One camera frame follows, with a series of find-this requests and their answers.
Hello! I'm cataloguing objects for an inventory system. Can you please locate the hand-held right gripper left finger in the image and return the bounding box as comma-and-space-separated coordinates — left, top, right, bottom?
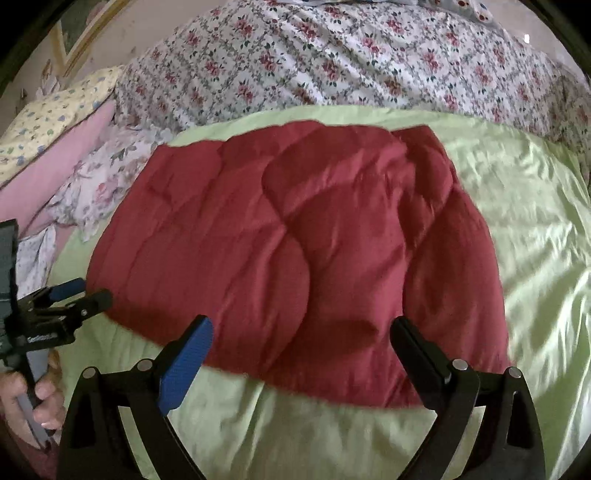
55, 315, 215, 480

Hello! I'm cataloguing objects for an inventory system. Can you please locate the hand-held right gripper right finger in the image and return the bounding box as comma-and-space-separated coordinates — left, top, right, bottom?
390, 316, 548, 480

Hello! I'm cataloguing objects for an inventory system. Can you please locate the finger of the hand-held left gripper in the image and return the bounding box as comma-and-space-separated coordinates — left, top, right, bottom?
46, 278, 88, 302
68, 288, 114, 325

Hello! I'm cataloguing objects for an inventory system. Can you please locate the red puffer jacket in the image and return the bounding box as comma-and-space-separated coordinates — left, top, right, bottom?
85, 121, 512, 411

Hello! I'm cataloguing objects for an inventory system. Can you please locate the person's left hand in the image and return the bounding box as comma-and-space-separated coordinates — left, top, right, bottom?
0, 350, 66, 446

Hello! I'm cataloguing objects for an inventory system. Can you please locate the pale floral cloth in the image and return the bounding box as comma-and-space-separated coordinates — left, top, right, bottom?
16, 128, 174, 298

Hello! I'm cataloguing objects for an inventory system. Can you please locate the pink pillow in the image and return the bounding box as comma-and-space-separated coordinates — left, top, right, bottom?
0, 99, 118, 243

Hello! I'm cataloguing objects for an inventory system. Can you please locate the yellow floral pillow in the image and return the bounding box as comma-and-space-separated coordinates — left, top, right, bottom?
0, 65, 126, 186

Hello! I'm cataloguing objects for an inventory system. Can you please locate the light green bed sheet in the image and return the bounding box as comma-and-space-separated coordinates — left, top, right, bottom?
45, 104, 591, 480

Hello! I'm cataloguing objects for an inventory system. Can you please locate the rose print floral quilt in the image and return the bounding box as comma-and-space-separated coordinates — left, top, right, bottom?
113, 0, 591, 160

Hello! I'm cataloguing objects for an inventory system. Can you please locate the white cloth with red dots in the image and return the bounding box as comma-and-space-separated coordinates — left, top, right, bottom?
416, 0, 502, 25

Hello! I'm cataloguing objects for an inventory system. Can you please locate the gold framed wall picture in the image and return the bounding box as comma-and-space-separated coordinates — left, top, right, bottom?
44, 0, 137, 80

